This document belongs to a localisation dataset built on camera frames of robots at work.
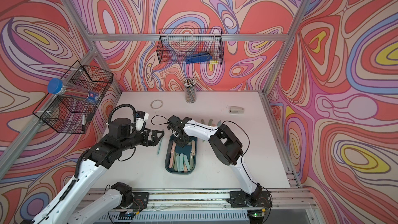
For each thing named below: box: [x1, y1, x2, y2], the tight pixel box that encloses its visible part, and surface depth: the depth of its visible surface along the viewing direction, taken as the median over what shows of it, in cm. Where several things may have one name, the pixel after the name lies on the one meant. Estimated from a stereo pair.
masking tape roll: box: [150, 99, 164, 110], surface depth 114 cm
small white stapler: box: [228, 105, 245, 115], surface depth 109 cm
